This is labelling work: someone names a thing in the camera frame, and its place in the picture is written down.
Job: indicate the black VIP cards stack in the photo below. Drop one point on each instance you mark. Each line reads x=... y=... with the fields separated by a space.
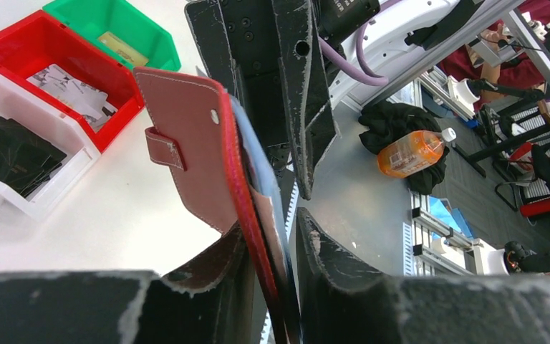
x=26 y=159

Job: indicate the white VIP cards stack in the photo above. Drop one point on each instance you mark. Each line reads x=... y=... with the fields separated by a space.
x=90 y=102

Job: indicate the orange drink bottle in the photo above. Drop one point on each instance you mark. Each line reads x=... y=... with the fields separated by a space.
x=414 y=152

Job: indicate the white cable comb rail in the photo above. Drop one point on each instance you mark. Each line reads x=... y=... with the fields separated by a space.
x=289 y=209

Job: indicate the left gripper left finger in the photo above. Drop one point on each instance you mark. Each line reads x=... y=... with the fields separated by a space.
x=109 y=304

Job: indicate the black cloth bundle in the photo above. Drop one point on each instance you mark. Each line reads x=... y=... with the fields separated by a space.
x=387 y=122

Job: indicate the red plastic bin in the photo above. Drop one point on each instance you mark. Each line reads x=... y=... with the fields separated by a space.
x=38 y=42

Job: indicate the white plastic bin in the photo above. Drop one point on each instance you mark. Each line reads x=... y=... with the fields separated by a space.
x=62 y=132

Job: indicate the green plastic bin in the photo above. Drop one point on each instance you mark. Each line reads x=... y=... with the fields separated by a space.
x=90 y=19

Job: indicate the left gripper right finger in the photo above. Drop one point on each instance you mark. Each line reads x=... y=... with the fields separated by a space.
x=345 y=300

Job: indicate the gold cards stack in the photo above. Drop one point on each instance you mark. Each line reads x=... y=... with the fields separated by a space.
x=123 y=50

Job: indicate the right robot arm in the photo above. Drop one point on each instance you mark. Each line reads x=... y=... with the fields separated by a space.
x=395 y=30

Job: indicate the red leather card holder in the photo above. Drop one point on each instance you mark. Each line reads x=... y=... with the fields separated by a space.
x=203 y=135

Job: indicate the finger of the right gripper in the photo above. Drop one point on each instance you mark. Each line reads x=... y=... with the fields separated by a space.
x=247 y=46
x=307 y=107

